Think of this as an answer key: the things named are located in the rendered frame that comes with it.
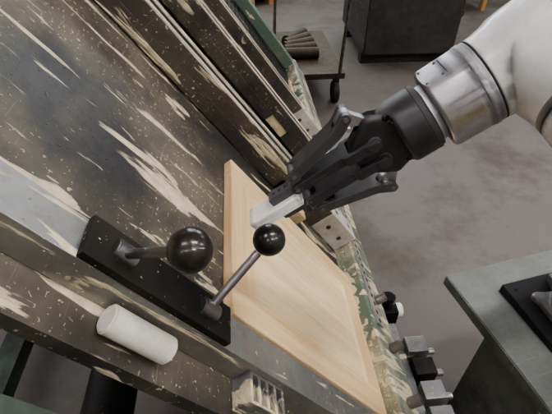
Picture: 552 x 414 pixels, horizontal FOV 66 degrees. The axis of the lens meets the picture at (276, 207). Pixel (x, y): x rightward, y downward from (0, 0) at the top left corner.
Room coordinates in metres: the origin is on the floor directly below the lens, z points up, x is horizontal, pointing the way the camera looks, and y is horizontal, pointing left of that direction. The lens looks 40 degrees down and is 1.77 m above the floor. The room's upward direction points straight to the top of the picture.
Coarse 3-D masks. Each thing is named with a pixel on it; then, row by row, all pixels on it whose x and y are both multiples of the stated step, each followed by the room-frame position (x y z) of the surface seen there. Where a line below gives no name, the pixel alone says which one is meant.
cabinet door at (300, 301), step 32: (224, 192) 0.62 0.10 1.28; (256, 192) 0.69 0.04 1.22; (224, 224) 0.53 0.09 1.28; (288, 224) 0.69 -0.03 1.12; (224, 256) 0.46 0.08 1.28; (288, 256) 0.59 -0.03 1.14; (320, 256) 0.70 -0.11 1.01; (256, 288) 0.43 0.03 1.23; (288, 288) 0.49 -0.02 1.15; (320, 288) 0.58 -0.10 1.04; (256, 320) 0.36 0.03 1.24; (288, 320) 0.42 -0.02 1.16; (320, 320) 0.48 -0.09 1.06; (352, 320) 0.57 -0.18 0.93; (288, 352) 0.35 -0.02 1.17; (320, 352) 0.40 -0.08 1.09; (352, 352) 0.47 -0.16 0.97; (352, 384) 0.39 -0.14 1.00
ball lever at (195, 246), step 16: (176, 240) 0.23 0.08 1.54; (192, 240) 0.23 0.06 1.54; (208, 240) 0.24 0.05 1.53; (128, 256) 0.27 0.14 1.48; (144, 256) 0.26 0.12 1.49; (160, 256) 0.25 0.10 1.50; (176, 256) 0.22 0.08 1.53; (192, 256) 0.22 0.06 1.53; (208, 256) 0.23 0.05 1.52; (192, 272) 0.22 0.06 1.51
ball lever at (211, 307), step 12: (264, 228) 0.34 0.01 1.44; (276, 228) 0.35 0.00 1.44; (264, 240) 0.33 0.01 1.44; (276, 240) 0.33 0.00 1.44; (252, 252) 0.33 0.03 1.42; (264, 252) 0.33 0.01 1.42; (276, 252) 0.33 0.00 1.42; (252, 264) 0.32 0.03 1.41; (240, 276) 0.31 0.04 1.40; (228, 288) 0.30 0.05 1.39; (204, 300) 0.29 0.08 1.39; (216, 300) 0.29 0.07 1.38; (204, 312) 0.28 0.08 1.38; (216, 312) 0.28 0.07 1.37
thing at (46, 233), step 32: (0, 160) 0.30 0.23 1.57; (0, 192) 0.27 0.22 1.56; (32, 192) 0.29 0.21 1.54; (0, 224) 0.25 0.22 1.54; (32, 224) 0.26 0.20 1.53; (64, 224) 0.28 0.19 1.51; (32, 256) 0.25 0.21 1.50; (64, 256) 0.25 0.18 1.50; (96, 288) 0.25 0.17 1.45; (128, 288) 0.26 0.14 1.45; (160, 320) 0.26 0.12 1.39; (192, 352) 0.26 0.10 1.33; (224, 352) 0.26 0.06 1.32; (256, 352) 0.29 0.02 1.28; (288, 384) 0.27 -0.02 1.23; (320, 384) 0.31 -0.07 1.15
